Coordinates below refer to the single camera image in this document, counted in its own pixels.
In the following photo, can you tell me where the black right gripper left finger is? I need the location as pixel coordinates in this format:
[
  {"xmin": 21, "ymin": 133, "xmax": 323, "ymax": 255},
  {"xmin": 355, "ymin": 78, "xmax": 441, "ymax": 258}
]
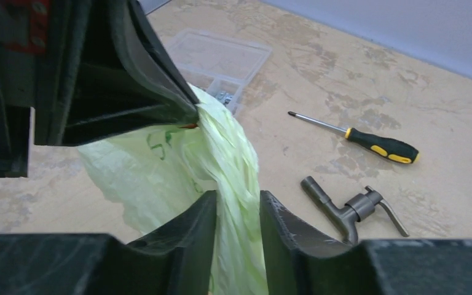
[{"xmin": 0, "ymin": 191, "xmax": 216, "ymax": 294}]

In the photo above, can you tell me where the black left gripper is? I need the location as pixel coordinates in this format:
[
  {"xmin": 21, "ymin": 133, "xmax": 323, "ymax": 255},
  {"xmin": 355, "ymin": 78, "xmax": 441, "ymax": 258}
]
[{"xmin": 0, "ymin": 1, "xmax": 82, "ymax": 178}]

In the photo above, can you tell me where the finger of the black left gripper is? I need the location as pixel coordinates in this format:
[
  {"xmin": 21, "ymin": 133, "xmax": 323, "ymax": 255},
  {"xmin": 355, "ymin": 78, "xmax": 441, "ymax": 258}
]
[{"xmin": 61, "ymin": 1, "xmax": 199, "ymax": 146}]

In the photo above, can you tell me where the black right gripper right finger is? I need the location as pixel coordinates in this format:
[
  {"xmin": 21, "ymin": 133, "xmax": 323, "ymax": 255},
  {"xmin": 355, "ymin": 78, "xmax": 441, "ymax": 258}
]
[{"xmin": 260, "ymin": 191, "xmax": 472, "ymax": 294}]

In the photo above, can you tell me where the green plastic bag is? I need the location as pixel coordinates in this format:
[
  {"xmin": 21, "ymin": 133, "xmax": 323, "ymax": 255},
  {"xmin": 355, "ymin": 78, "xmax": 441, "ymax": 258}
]
[{"xmin": 78, "ymin": 87, "xmax": 269, "ymax": 294}]

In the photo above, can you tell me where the grey metal faucet tap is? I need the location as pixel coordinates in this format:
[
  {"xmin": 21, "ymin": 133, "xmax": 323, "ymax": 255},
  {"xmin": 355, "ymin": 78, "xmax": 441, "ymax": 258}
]
[{"xmin": 301, "ymin": 176, "xmax": 410, "ymax": 245}]

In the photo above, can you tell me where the clear plastic screw box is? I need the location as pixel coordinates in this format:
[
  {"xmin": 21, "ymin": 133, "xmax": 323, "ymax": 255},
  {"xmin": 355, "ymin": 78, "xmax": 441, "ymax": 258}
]
[{"xmin": 165, "ymin": 28, "xmax": 272, "ymax": 114}]

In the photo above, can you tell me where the yellow black screwdriver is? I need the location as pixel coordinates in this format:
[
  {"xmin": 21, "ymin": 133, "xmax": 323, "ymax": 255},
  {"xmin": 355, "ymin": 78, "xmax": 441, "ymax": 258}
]
[{"xmin": 288, "ymin": 111, "xmax": 419, "ymax": 164}]

